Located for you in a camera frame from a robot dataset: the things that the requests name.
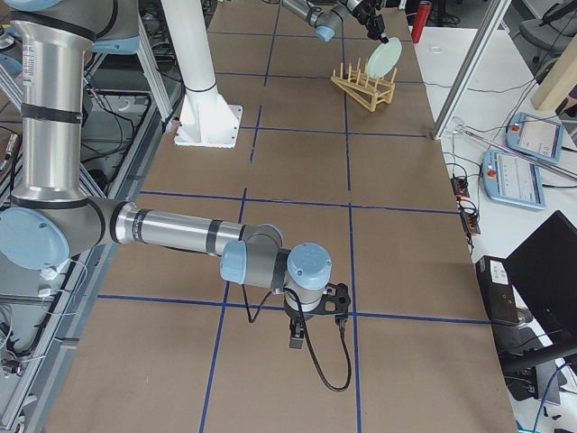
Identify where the wooden plate rack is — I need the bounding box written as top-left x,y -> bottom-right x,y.
330,59 -> 398,113

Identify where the black power strip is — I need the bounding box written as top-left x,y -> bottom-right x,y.
450,175 -> 481,237

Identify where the red metal bottle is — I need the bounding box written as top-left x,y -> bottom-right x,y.
411,1 -> 432,44

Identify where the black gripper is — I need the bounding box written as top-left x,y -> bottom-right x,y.
283,301 -> 330,350
353,0 -> 389,44

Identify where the black monitor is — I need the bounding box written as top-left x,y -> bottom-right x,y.
505,210 -> 576,340

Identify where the aluminium side frame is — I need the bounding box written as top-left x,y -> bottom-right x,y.
0,17 -> 177,425

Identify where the black electronics box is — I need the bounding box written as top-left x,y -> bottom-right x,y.
475,255 -> 534,327

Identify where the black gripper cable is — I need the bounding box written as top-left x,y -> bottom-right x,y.
242,283 -> 353,392

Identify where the blue teach pendant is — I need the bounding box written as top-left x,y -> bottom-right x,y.
506,112 -> 563,164
482,150 -> 545,210

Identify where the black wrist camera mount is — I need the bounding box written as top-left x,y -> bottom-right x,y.
314,283 -> 351,327

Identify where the grey aluminium frame post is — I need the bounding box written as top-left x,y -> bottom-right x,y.
431,0 -> 511,140

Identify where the blue teach pendant far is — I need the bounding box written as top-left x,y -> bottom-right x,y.
506,112 -> 563,164

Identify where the blue teach pendant near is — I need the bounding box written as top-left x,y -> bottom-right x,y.
482,150 -> 545,210

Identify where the light green round plate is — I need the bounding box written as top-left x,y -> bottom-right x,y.
365,37 -> 402,78

